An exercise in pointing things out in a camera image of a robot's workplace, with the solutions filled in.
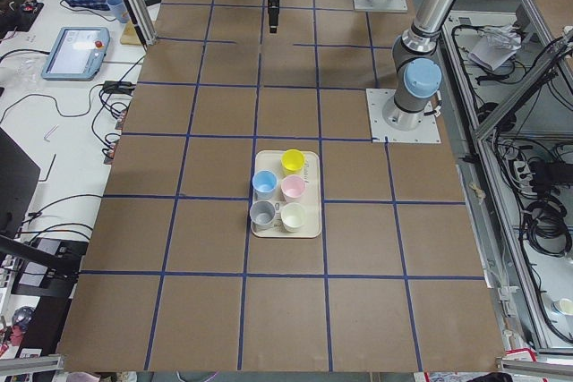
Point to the crumpled white paper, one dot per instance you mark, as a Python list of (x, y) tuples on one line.
[(495, 47)]

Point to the blue plastic cup on tray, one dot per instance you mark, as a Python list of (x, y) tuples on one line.
[(264, 183)]

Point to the near teach pendant tablet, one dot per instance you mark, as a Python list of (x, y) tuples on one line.
[(77, 54)]

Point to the grey plastic cup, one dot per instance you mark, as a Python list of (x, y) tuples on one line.
[(262, 213)]

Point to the blue cup on desk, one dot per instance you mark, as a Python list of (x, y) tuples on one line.
[(119, 10)]

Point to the pink plastic cup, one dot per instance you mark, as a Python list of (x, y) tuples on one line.
[(293, 188)]

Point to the black monitor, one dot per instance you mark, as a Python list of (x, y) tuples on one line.
[(19, 178)]

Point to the cream white plastic cup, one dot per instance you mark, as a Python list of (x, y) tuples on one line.
[(293, 216)]

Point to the yellow plastic cup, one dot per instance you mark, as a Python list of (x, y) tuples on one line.
[(292, 162)]

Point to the wooden stand base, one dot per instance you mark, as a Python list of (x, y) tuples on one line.
[(131, 36)]

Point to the cream serving tray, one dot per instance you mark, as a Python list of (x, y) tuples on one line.
[(311, 200)]

